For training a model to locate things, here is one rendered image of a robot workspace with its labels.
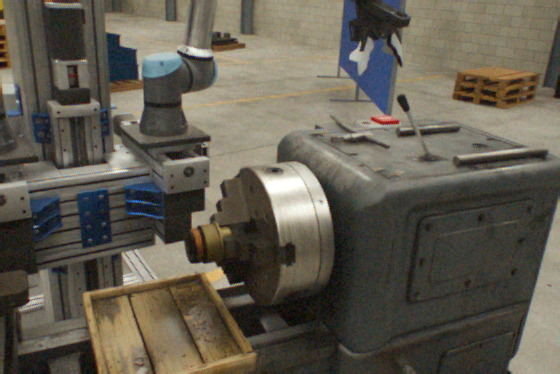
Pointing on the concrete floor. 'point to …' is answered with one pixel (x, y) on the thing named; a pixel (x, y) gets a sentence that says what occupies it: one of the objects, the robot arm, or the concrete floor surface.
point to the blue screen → (380, 72)
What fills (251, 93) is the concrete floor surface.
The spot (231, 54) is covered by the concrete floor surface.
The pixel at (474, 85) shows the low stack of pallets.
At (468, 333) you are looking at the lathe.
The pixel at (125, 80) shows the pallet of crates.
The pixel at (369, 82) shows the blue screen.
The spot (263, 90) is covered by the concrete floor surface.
